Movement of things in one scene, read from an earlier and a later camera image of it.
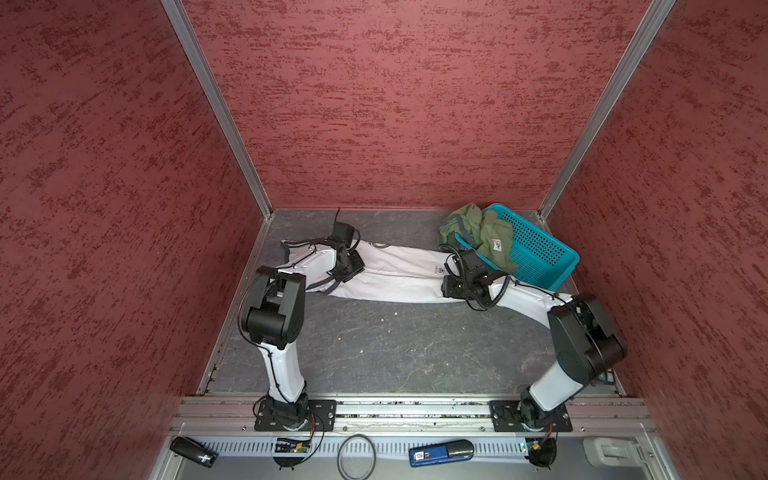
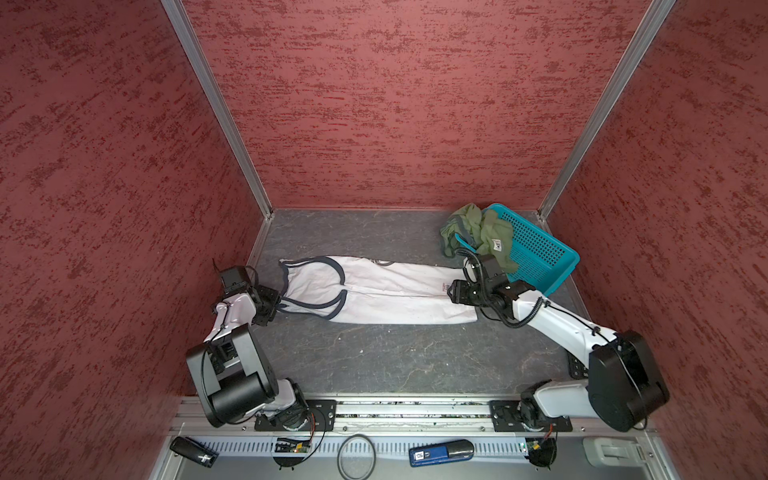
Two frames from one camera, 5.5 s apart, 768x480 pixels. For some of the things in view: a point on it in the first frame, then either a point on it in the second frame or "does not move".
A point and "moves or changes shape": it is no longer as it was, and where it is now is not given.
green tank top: x=490 y=235 does not move
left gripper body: x=351 y=266 → x=269 y=300
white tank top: x=391 y=273 moves or changes shape
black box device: x=192 y=449 does not move
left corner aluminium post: x=180 y=18 does not move
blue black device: x=446 y=452 does not move
